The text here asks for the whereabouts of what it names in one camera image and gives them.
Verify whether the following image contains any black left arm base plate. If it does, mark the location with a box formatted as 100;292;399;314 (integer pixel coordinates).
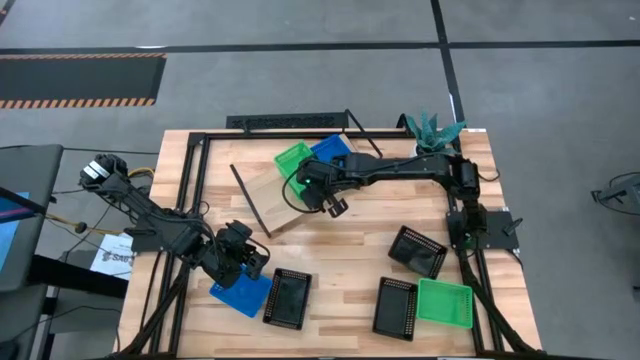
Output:
129;227;201;253

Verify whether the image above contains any blue plastic slotted basket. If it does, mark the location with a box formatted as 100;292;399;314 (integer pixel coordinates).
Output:
208;269;274;320
309;133;353;164

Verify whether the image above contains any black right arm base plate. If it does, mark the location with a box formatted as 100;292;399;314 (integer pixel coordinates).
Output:
445;209;520;252

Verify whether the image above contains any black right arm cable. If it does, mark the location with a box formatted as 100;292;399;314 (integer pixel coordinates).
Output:
281;168;329;215

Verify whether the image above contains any yellow cable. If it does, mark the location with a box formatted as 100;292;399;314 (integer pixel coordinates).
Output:
44;166;156;237

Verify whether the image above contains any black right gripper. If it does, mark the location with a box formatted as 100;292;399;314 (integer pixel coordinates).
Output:
295;154;354;220

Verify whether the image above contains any black plastic slotted basket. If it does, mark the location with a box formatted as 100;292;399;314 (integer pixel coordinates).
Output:
262;268;314;331
372;276;419;343
387;224;449;281

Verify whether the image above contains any white printed paper sheet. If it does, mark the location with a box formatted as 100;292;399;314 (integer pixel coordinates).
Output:
89;232;137;282

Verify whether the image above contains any green plastic slotted basket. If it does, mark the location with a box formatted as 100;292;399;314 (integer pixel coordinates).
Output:
273;140;317;200
415;277;475;330

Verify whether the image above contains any grey side desk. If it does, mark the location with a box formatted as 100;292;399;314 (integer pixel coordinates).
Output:
0;143;65;294

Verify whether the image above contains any black hazard-striped floor mat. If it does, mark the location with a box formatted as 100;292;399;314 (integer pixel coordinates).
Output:
0;52;168;110

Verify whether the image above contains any blue sheet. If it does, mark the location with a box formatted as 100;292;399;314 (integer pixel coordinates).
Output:
0;192;30;272

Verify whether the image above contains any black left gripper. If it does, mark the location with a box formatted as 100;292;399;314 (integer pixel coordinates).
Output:
207;219;272;290

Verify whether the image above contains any black perforated metal panel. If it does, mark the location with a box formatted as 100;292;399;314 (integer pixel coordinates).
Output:
225;111;350;131

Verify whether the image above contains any teal plant in white pot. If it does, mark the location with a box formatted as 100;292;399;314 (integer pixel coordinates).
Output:
403;110;469;158

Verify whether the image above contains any black aluminium table frame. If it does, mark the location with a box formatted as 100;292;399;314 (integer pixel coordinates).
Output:
117;127;545;360

